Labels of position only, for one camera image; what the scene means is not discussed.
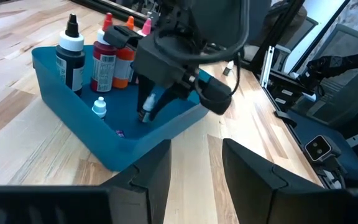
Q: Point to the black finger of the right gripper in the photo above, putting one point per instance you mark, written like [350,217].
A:
[166,101]
[143,90]

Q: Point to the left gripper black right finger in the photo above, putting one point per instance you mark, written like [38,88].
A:
[253,186]

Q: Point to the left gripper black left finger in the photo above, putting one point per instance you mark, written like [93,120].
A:
[141,193]

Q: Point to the orange food coloring bottle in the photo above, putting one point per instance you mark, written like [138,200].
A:
[123,68]

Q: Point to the pink food coloring bottle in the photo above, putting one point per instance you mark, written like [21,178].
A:
[147,26]

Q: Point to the red food coloring bottle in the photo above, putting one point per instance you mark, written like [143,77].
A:
[102,71]

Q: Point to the black food coloring bottle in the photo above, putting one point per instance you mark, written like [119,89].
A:
[70,68]

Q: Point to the black jointed background arm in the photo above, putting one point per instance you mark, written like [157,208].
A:
[337,65]

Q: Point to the blue plastic bin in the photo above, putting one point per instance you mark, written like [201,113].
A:
[82,133]

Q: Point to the small black table camera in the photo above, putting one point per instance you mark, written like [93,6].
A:
[319,149]

